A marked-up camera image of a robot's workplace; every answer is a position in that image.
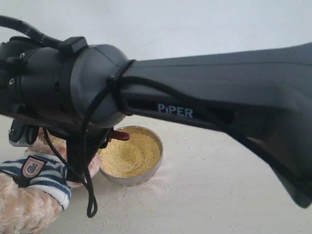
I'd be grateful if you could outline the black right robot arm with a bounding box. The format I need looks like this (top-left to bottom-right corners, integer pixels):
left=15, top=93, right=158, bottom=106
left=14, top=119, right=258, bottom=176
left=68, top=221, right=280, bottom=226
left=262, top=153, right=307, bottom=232
left=0, top=37, right=312, bottom=208

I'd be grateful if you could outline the steel bowl of yellow grain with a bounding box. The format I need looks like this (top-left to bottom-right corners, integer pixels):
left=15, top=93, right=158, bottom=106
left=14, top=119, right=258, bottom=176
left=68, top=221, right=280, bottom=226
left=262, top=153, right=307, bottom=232
left=99, top=126, right=163, bottom=187

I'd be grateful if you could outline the dark brown wooden spoon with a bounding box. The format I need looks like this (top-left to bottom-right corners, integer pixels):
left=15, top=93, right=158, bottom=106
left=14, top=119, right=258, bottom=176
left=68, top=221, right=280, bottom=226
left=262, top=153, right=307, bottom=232
left=110, top=130, right=130, bottom=141

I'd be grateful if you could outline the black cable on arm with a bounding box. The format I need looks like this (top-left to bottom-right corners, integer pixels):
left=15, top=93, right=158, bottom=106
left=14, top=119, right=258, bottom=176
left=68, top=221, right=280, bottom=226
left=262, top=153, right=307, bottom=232
left=42, top=75, right=312, bottom=218

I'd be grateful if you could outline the black flat ribbon cable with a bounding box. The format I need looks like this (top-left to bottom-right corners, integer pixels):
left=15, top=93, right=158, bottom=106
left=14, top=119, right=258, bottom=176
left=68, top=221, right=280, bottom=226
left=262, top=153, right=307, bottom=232
left=0, top=15, right=74, bottom=49

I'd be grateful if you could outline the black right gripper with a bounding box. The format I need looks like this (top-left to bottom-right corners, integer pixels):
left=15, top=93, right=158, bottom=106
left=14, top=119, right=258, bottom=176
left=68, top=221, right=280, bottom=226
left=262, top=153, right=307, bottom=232
left=46, top=128, right=114, bottom=183

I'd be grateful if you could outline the tan plush teddy bear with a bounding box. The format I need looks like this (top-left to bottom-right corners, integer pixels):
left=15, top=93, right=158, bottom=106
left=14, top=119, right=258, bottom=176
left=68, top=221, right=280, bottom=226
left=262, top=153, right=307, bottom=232
left=0, top=126, right=103, bottom=234

